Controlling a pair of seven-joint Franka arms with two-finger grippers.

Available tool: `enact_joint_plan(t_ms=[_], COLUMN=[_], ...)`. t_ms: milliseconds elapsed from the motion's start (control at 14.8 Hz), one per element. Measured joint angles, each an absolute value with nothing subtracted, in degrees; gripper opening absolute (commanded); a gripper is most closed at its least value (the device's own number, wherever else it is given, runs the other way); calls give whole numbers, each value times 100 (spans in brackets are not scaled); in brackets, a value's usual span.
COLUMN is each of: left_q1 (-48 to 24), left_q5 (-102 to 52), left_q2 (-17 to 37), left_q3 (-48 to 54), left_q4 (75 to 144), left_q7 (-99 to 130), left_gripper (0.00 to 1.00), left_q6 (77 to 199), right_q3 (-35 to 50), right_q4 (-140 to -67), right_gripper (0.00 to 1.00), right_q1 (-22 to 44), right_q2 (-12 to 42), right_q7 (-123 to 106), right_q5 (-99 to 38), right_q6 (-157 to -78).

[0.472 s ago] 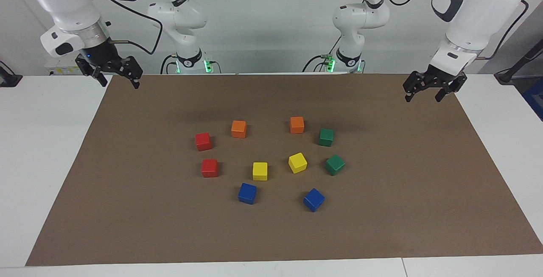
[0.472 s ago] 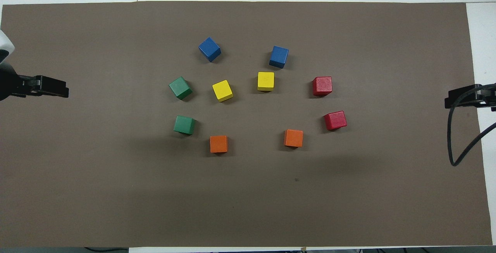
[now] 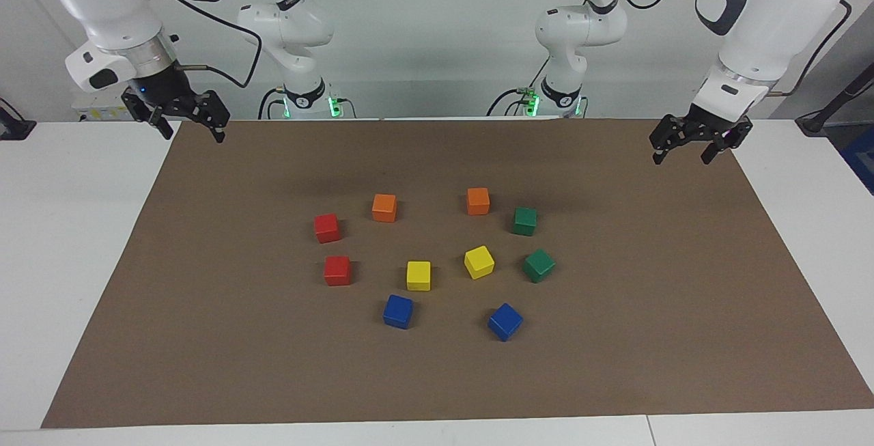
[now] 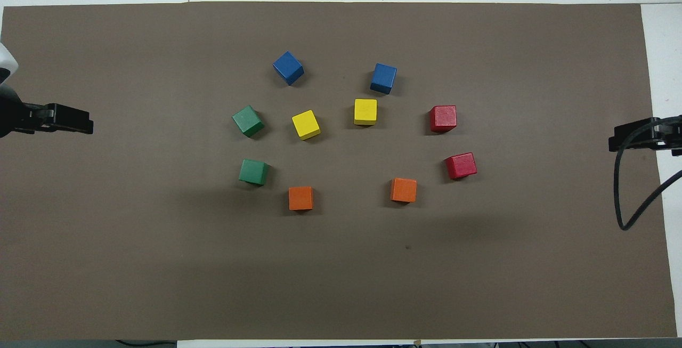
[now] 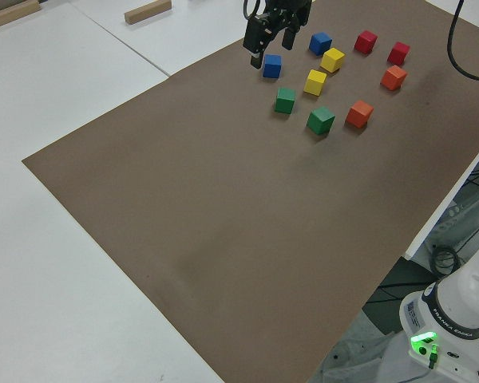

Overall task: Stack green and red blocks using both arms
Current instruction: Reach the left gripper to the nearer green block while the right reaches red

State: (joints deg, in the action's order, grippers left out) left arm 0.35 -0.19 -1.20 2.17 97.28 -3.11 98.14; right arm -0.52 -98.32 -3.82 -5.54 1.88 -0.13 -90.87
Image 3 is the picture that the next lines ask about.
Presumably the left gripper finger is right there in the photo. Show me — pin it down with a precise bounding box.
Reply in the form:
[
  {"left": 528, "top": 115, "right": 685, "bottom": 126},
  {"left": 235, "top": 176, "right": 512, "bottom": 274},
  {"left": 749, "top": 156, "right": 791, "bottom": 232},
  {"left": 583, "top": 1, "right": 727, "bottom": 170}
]
[
  {"left": 652, "top": 133, "right": 677, "bottom": 165},
  {"left": 700, "top": 133, "right": 735, "bottom": 165}
]

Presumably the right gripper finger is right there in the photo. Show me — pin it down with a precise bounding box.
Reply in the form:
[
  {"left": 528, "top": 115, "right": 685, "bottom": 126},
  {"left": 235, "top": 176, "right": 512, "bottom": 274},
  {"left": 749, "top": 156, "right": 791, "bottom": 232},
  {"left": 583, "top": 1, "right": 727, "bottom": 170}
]
[
  {"left": 198, "top": 91, "right": 231, "bottom": 144},
  {"left": 140, "top": 106, "right": 175, "bottom": 141}
]

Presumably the green wooden block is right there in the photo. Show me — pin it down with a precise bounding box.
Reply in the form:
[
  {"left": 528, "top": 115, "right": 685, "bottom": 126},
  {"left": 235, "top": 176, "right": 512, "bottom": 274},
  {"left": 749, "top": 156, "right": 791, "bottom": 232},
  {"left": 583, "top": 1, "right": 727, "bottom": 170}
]
[
  {"left": 523, "top": 249, "right": 556, "bottom": 283},
  {"left": 511, "top": 206, "right": 539, "bottom": 237}
]

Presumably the red wooden block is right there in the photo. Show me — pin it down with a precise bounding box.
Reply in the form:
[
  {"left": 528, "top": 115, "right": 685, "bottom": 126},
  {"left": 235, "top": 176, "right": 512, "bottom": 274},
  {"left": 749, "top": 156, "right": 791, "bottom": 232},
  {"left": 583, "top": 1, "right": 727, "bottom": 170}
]
[
  {"left": 324, "top": 255, "right": 352, "bottom": 287},
  {"left": 313, "top": 213, "right": 342, "bottom": 244}
]

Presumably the white power strip box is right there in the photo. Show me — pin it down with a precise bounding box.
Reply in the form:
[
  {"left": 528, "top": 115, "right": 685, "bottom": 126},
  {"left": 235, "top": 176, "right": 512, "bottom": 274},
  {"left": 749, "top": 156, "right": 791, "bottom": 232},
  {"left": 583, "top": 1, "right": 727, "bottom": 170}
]
[{"left": 72, "top": 89, "right": 141, "bottom": 122}]

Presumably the black tripod stand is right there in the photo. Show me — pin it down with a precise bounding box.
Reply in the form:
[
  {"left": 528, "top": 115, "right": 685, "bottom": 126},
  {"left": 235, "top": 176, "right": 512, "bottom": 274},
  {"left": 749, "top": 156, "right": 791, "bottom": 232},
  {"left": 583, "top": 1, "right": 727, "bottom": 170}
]
[{"left": 795, "top": 64, "right": 874, "bottom": 136}]

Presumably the blue crate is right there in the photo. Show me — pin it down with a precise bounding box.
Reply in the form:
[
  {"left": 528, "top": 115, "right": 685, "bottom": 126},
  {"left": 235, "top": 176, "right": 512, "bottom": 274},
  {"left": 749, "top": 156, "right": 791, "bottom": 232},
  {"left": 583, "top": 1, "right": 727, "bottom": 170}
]
[{"left": 840, "top": 125, "right": 874, "bottom": 195}]

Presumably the black clamp stand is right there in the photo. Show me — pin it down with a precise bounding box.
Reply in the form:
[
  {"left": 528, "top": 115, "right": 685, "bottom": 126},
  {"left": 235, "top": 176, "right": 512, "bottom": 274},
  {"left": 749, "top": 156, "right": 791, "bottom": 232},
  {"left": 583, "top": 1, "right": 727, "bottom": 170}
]
[{"left": 0, "top": 98, "right": 36, "bottom": 141}]

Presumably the yellow wooden block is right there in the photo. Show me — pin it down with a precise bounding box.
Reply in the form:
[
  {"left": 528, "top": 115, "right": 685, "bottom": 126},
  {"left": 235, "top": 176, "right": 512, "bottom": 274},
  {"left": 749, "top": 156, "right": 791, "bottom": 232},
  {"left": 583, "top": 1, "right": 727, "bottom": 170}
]
[
  {"left": 464, "top": 245, "right": 495, "bottom": 280},
  {"left": 406, "top": 261, "right": 432, "bottom": 292}
]

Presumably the blue wooden block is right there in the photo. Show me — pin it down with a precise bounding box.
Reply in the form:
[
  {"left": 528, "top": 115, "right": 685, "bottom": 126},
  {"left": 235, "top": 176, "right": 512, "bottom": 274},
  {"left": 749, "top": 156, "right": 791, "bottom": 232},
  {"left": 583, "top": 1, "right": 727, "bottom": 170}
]
[
  {"left": 382, "top": 294, "right": 414, "bottom": 330},
  {"left": 488, "top": 303, "right": 524, "bottom": 342}
]

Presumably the brown table mat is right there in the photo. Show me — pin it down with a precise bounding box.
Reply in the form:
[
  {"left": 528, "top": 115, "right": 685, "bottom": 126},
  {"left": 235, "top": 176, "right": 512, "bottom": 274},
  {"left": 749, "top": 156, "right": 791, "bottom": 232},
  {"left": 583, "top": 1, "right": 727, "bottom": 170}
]
[{"left": 41, "top": 117, "right": 874, "bottom": 428}]

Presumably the black base cable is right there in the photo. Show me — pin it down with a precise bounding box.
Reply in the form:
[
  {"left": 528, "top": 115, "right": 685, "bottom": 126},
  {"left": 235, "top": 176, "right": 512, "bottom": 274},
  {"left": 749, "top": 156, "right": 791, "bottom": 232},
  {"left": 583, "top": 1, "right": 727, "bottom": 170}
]
[
  {"left": 257, "top": 86, "right": 357, "bottom": 120},
  {"left": 486, "top": 57, "right": 548, "bottom": 117}
]

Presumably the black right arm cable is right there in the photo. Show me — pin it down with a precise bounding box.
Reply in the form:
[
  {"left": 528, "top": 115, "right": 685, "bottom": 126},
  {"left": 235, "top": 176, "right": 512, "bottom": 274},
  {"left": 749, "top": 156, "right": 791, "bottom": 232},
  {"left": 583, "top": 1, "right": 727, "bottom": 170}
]
[{"left": 137, "top": 0, "right": 264, "bottom": 89}]

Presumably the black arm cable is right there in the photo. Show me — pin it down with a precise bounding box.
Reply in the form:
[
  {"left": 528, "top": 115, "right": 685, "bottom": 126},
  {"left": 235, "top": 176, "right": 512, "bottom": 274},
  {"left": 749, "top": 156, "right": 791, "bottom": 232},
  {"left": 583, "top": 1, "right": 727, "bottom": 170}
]
[
  {"left": 611, "top": 0, "right": 853, "bottom": 97},
  {"left": 137, "top": 0, "right": 264, "bottom": 89}
]

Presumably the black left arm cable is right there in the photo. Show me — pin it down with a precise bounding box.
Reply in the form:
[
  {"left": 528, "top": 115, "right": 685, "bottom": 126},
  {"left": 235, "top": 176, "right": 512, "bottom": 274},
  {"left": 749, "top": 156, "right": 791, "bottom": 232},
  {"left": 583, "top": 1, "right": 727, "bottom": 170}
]
[{"left": 611, "top": 0, "right": 853, "bottom": 97}]

